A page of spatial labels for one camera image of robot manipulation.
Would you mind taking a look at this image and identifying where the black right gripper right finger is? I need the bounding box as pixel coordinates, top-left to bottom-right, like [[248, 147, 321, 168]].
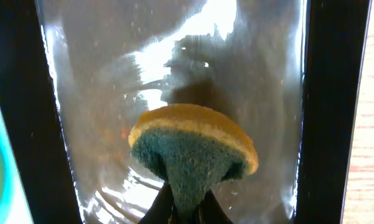
[[199, 190, 233, 224]]

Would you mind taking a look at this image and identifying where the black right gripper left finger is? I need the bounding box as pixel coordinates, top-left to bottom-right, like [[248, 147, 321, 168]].
[[138, 183, 174, 224]]

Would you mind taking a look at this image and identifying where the yellow green sponge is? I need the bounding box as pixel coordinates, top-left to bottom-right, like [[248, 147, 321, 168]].
[[128, 103, 259, 220]]

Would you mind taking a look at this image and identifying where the teal serving tray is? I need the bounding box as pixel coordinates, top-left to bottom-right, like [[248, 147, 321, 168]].
[[0, 109, 33, 224]]

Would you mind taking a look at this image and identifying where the black water tray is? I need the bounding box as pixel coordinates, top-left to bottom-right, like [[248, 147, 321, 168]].
[[0, 1, 371, 223]]

